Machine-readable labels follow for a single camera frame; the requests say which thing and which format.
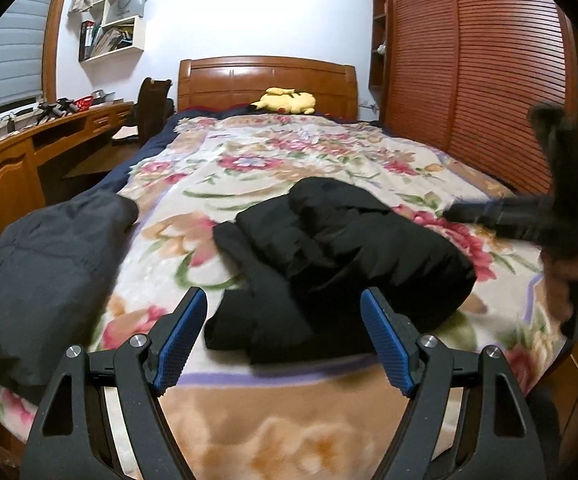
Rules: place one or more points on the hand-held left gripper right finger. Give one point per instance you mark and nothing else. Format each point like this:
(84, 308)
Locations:
(390, 345)

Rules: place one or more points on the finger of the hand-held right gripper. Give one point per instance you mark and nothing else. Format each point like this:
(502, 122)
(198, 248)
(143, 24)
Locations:
(494, 214)
(551, 135)

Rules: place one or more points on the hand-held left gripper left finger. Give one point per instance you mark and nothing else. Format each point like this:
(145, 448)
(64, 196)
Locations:
(179, 345)

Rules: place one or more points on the black coat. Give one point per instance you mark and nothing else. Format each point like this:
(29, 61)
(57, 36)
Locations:
(349, 245)

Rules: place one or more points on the person's right hand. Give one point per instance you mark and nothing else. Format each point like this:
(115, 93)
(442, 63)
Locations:
(561, 285)

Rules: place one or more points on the wooden louvered wardrobe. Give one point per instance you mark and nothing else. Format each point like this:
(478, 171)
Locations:
(469, 60)

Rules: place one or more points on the dark grey jacket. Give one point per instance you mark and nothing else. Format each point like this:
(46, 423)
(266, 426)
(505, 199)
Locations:
(44, 270)

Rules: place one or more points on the small white figurine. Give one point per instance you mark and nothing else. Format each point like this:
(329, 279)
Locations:
(381, 49)

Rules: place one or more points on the floral blanket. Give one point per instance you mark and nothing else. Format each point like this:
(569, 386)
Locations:
(269, 160)

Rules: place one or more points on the navy blue bed sheet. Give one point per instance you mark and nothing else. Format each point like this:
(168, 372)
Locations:
(159, 135)

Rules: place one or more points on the yellow plush toy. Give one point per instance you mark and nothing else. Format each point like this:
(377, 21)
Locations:
(284, 101)

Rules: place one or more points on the wooden desk with cabinets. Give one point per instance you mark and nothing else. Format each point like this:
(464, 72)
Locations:
(4, 180)

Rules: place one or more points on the dark brown chair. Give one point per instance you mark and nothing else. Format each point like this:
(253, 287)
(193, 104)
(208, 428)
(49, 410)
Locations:
(151, 105)

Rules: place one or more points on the red basket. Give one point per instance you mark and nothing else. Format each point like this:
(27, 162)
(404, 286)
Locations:
(84, 103)

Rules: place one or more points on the black tripod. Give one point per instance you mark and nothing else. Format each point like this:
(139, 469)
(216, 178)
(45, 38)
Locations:
(56, 110)

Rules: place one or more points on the wooden bed headboard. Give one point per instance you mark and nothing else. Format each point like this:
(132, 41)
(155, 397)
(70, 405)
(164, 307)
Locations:
(269, 72)

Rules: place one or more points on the black binder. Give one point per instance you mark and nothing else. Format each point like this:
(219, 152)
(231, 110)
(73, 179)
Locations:
(86, 40)

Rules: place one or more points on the grey window blind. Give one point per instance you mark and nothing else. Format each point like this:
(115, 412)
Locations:
(9, 60)

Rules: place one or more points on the white storage box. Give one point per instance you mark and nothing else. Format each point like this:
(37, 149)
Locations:
(128, 5)

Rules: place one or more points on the white wall shelf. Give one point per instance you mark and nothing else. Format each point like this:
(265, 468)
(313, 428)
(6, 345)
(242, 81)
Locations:
(136, 35)

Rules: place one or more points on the wooden window frame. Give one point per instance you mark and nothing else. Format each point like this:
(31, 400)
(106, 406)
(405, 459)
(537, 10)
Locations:
(54, 35)

